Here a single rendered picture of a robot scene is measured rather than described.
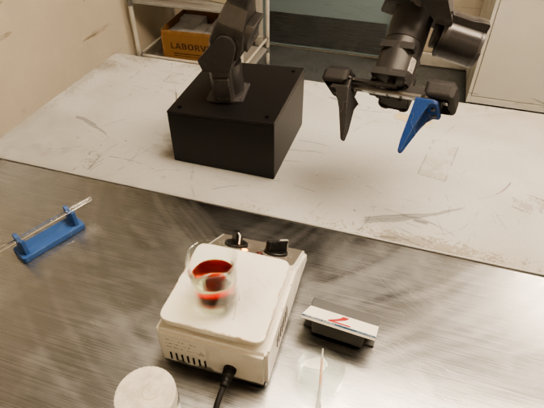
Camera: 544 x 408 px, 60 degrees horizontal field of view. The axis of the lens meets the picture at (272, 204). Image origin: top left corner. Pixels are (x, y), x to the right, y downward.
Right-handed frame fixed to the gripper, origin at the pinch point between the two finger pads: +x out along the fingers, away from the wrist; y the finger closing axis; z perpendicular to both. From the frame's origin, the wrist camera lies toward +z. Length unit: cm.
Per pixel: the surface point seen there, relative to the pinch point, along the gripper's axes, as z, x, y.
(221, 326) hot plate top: -17.5, 31.0, 3.6
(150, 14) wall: 134, -85, 196
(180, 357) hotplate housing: -14.6, 36.7, 8.8
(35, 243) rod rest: -13, 32, 40
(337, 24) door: 218, -138, 118
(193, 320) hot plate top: -18.3, 31.4, 6.6
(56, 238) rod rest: -11, 31, 38
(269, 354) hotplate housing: -14.8, 32.1, -1.4
